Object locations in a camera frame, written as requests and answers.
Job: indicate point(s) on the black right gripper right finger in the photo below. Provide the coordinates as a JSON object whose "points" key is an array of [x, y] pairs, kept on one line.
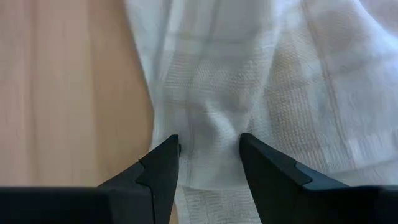
{"points": [[280, 193]]}

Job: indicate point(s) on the white plaid towel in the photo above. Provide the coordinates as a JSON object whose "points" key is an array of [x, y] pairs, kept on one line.
{"points": [[264, 77]]}

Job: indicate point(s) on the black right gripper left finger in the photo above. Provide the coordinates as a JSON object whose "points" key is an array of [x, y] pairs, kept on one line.
{"points": [[149, 193]]}

